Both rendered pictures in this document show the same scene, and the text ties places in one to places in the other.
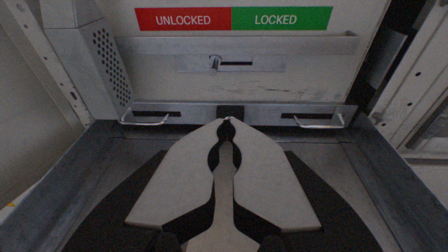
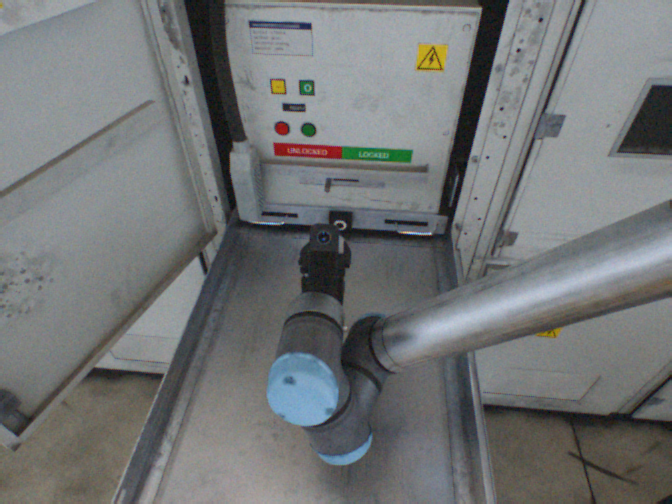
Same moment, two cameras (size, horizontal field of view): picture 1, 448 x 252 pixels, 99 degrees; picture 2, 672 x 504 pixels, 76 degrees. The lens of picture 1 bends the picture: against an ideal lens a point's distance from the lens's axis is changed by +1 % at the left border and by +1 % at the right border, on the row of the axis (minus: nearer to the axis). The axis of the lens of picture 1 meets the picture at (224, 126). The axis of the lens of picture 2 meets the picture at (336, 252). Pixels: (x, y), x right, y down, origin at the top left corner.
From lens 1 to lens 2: 0.70 m
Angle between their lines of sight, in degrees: 5
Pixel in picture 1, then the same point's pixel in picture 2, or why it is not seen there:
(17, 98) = (183, 201)
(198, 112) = (313, 215)
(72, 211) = (226, 283)
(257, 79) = (363, 191)
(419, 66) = (474, 193)
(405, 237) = not seen: hidden behind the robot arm
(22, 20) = (200, 152)
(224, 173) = not seen: hidden behind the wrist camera
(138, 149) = (261, 244)
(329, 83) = (422, 198)
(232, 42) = (341, 171)
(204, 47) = (321, 173)
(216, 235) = not seen: hidden behind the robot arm
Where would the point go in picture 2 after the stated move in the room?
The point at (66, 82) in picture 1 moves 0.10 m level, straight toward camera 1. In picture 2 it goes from (214, 189) to (234, 209)
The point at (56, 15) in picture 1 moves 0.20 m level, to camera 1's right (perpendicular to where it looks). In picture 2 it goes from (239, 163) to (332, 165)
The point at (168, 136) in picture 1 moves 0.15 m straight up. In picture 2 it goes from (285, 234) to (280, 189)
